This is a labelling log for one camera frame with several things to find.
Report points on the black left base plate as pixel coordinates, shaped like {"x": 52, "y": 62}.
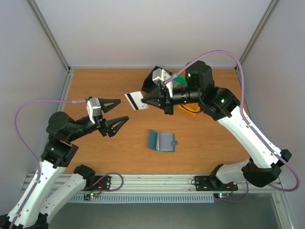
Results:
{"x": 103, "y": 183}

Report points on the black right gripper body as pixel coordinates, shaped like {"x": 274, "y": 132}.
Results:
{"x": 165, "y": 99}

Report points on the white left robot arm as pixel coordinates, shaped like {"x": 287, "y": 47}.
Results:
{"x": 38, "y": 205}

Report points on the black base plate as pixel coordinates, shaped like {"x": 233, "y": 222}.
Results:
{"x": 103, "y": 183}
{"x": 206, "y": 183}

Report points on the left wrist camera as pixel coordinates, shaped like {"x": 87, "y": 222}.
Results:
{"x": 94, "y": 109}

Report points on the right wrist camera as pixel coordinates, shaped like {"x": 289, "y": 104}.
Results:
{"x": 160, "y": 76}

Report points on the yellow plastic bin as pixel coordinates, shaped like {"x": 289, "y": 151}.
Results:
{"x": 192, "y": 109}

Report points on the teal card holder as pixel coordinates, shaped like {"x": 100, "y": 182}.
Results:
{"x": 161, "y": 142}

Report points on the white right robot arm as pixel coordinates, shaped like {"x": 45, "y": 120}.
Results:
{"x": 265, "y": 162}

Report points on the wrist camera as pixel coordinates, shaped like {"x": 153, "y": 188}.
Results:
{"x": 94, "y": 109}
{"x": 160, "y": 76}

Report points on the white magnetic stripe card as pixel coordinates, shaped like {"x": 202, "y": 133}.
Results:
{"x": 135, "y": 100}

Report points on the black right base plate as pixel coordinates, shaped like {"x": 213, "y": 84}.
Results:
{"x": 206, "y": 183}

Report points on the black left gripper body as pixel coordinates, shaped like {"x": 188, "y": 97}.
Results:
{"x": 100, "y": 122}

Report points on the grey slotted cable duct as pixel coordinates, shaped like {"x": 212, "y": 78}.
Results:
{"x": 143, "y": 198}

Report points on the aluminium front rail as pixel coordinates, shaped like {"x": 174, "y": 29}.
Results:
{"x": 162, "y": 183}

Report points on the black plastic bin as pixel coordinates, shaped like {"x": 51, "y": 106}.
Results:
{"x": 148, "y": 84}

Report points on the green plastic bin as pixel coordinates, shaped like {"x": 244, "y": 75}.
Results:
{"x": 181, "y": 79}

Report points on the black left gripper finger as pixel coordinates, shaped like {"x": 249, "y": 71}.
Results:
{"x": 108, "y": 104}
{"x": 114, "y": 125}

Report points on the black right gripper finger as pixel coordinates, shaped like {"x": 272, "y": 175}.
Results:
{"x": 152, "y": 96}
{"x": 159, "y": 103}

